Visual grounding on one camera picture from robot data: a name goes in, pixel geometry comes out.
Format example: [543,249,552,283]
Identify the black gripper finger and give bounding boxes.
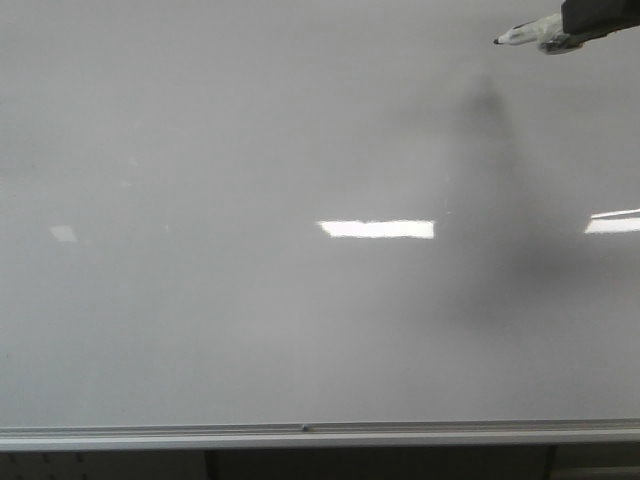
[561,0,639,35]

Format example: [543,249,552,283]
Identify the white black whiteboard marker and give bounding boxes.
[492,13,583,55]

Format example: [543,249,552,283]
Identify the white whiteboard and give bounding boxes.
[1,1,639,452]

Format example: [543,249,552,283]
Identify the dark cabinet under whiteboard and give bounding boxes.
[1,443,639,479]

